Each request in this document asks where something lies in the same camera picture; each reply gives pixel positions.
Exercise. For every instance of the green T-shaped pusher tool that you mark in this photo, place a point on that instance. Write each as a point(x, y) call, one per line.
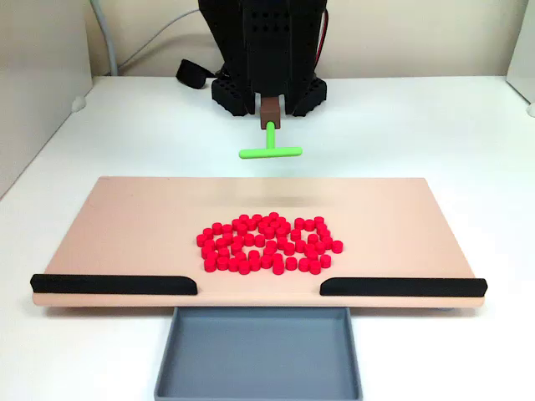
point(271, 133)

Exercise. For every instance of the red cylindrical granule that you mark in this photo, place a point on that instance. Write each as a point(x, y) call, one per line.
point(253, 255)
point(201, 240)
point(281, 220)
point(268, 252)
point(235, 247)
point(299, 221)
point(286, 227)
point(282, 241)
point(319, 220)
point(227, 229)
point(277, 268)
point(217, 227)
point(273, 216)
point(209, 245)
point(277, 260)
point(263, 226)
point(281, 231)
point(255, 263)
point(309, 225)
point(325, 261)
point(256, 219)
point(238, 240)
point(220, 242)
point(241, 229)
point(288, 248)
point(309, 248)
point(244, 219)
point(304, 264)
point(233, 264)
point(222, 263)
point(299, 246)
point(210, 264)
point(291, 263)
point(269, 233)
point(311, 255)
point(310, 238)
point(298, 226)
point(244, 267)
point(206, 252)
point(327, 241)
point(271, 246)
point(249, 239)
point(324, 234)
point(237, 224)
point(319, 247)
point(295, 235)
point(266, 262)
point(207, 233)
point(322, 227)
point(337, 246)
point(223, 252)
point(259, 240)
point(227, 238)
point(273, 224)
point(212, 255)
point(251, 224)
point(240, 255)
point(314, 267)

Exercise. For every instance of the small white clip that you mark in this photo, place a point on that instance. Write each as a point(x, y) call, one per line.
point(78, 104)
point(531, 109)

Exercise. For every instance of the beige flat board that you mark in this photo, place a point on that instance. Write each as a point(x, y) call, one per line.
point(125, 234)

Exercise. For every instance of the grey plastic tray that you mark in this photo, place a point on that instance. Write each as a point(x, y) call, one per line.
point(259, 359)

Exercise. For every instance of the black edge rail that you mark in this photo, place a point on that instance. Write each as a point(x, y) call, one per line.
point(401, 287)
point(113, 285)

